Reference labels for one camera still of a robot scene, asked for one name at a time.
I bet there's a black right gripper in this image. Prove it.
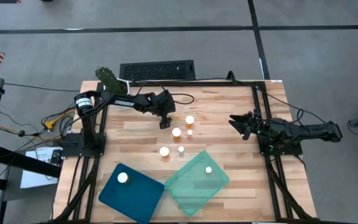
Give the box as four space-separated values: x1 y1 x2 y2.
229 111 267 141

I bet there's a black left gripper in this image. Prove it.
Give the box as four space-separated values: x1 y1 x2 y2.
149 90 177 130

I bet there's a translucent green plastic bin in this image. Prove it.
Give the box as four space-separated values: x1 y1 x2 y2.
165 150 231 217

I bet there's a dark blue plastic bin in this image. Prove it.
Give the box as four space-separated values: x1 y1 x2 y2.
98 162 166 224

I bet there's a black keyboard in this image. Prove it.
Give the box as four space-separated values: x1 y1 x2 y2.
119 60 196 82

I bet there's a white plant pot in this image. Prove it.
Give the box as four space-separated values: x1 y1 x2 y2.
116 77 132 95

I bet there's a dark green cucumber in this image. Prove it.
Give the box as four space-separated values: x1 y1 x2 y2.
94 66 127 94

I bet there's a black handheld device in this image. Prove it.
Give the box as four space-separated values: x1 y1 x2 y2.
50 149 63 164

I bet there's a white paper sheet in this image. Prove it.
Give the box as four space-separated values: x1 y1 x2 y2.
19 147 64 190

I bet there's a black looped table cable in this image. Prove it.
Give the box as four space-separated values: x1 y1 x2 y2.
166 88 195 106

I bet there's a black aluminium rig frame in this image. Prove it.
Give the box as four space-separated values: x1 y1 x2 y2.
53 80 316 224

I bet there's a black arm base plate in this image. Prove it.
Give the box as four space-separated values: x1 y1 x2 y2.
57 132 107 158
258 136 303 156

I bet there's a yellow cable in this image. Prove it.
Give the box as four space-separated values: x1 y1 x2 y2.
44 108 76 131

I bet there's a thin black floor cable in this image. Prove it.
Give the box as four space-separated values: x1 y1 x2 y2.
3 82 81 93

